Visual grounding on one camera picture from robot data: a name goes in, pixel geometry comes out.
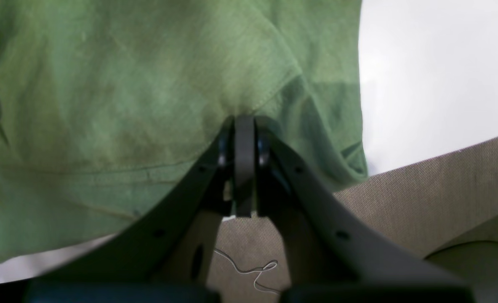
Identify green t-shirt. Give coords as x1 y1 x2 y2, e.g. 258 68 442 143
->
0 0 368 263

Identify white floor cable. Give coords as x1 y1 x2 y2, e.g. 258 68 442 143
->
214 248 281 294

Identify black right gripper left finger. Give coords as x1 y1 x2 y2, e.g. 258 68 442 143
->
25 115 256 303

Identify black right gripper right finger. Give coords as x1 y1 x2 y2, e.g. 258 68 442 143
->
255 120 474 303

